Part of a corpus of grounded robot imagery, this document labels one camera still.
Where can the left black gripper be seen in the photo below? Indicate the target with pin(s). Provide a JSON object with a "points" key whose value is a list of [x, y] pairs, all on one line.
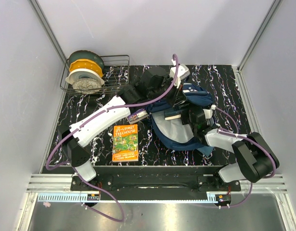
{"points": [[177, 96]]}

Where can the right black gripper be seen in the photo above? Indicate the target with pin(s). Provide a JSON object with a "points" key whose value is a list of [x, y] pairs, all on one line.
{"points": [[184, 113]]}

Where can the navy blue student backpack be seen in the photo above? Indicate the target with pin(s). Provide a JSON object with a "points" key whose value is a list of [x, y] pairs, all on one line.
{"points": [[172, 133]]}

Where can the dark blue 1984 book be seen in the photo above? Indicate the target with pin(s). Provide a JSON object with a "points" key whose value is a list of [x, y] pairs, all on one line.
{"points": [[170, 117]]}

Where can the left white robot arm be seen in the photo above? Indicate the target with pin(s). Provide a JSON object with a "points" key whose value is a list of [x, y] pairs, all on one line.
{"points": [[154, 85]]}

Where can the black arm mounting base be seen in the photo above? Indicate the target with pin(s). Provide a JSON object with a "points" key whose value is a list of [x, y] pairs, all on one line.
{"points": [[160, 194]]}

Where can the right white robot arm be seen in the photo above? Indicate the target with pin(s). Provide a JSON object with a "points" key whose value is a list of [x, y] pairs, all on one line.
{"points": [[254, 158]]}

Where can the purple paperback book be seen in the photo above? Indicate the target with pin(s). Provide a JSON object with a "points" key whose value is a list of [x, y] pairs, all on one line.
{"points": [[137, 116]]}

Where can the orange Treehouse book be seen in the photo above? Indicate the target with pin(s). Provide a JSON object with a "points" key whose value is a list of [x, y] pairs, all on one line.
{"points": [[125, 143]]}

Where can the grey patterned plate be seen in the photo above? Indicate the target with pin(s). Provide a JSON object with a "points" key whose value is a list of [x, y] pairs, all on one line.
{"points": [[86, 86]]}

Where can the dark green plate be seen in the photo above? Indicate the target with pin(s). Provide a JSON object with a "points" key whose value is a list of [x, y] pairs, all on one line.
{"points": [[84, 54]]}

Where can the yellow plate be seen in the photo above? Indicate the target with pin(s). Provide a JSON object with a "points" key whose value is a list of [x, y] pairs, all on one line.
{"points": [[86, 64]]}

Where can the white plate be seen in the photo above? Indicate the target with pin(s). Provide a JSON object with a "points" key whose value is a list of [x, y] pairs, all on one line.
{"points": [[83, 73]]}

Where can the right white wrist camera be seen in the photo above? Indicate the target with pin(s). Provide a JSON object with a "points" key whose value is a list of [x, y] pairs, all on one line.
{"points": [[209, 111]]}

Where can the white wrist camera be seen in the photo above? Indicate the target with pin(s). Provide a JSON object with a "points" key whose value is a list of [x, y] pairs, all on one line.
{"points": [[183, 72], [209, 111]]}

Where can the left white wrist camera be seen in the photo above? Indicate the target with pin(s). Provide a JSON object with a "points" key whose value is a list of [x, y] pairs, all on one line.
{"points": [[183, 72]]}

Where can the black wire dish rack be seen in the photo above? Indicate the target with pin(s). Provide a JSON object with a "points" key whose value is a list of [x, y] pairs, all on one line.
{"points": [[115, 76]]}

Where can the aluminium front rail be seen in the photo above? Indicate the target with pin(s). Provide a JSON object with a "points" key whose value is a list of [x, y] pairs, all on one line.
{"points": [[69, 182]]}

